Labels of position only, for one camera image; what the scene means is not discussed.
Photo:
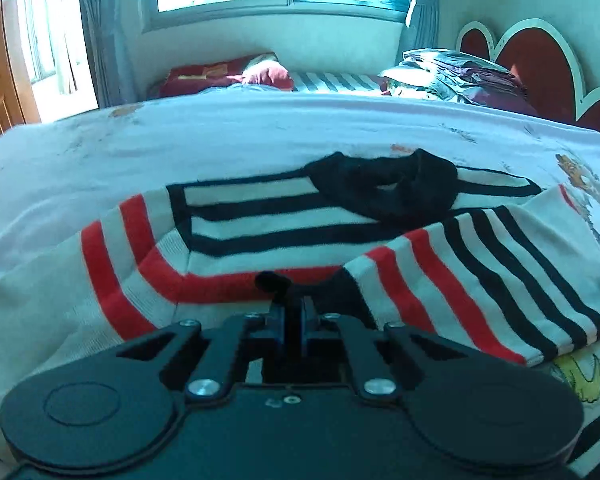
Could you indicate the wooden door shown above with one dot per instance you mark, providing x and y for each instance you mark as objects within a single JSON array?
[{"x": 0, "y": 75}]

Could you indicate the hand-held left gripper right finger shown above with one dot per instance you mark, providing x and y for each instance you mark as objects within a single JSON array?
[{"x": 307, "y": 321}]

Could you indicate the striped mattress cover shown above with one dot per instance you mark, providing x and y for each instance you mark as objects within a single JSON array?
[{"x": 330, "y": 81}]

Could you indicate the light blue cloth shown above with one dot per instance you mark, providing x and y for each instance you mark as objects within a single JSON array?
[{"x": 240, "y": 88}]

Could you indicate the blue curtain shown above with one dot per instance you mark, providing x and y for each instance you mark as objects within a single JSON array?
[
  {"x": 100, "y": 30},
  {"x": 425, "y": 0}
]

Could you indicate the heart-shaped red headboard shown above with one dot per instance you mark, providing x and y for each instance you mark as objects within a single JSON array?
[{"x": 540, "y": 55}]

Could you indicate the red pillow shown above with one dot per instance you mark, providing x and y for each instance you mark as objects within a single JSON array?
[{"x": 200, "y": 75}]

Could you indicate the striped knit sweater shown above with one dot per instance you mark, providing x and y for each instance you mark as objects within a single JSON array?
[{"x": 280, "y": 220}]

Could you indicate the bright side window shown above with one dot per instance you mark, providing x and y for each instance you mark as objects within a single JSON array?
[{"x": 50, "y": 25}]

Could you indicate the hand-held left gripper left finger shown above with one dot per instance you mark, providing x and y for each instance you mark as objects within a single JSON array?
[{"x": 282, "y": 321}]

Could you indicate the stack of folded bedding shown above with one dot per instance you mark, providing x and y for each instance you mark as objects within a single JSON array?
[{"x": 455, "y": 77}]

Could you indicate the white floral bed sheet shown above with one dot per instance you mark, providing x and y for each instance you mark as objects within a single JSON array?
[{"x": 230, "y": 130}]

